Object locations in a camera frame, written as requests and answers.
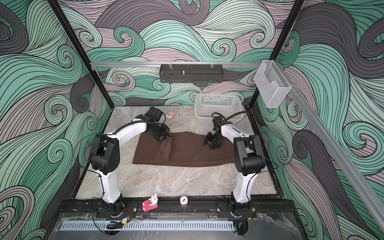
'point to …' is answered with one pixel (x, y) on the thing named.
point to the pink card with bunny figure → (150, 204)
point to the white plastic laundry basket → (206, 104)
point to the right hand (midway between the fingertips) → (205, 144)
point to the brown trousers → (183, 149)
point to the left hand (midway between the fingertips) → (173, 134)
